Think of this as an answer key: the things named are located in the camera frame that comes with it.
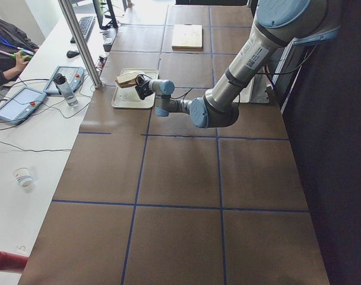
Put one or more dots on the clear water bottle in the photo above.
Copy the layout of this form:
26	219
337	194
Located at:
64	89

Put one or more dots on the near teach pendant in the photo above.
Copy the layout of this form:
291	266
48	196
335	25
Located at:
21	105

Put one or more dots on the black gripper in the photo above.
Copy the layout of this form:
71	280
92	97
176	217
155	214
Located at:
144	86

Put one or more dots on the seated person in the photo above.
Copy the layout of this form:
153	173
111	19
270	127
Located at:
15	50

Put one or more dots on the aluminium frame post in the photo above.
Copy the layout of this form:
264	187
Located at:
74	27

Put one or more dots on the black keyboard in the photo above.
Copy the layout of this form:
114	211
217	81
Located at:
86	25

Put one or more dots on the wooden cutting board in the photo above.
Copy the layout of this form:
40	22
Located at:
187	36

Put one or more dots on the cream bear tray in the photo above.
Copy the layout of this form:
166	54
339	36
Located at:
128	97

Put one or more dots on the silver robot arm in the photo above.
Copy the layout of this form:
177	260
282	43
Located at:
276	24

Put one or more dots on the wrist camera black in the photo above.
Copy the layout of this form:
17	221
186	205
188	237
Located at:
144	93

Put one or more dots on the red cylinder object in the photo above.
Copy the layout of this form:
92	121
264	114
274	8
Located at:
12	263

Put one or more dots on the paper cup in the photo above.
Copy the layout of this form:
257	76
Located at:
23	177

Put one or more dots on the white round plate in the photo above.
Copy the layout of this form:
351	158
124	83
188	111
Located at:
125	84

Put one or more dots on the white mounting column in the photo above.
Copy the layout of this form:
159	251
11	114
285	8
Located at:
255	92

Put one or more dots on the black box on desk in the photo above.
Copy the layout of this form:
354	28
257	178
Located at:
108	43

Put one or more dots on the black computer mouse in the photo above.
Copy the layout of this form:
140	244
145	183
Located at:
72	53

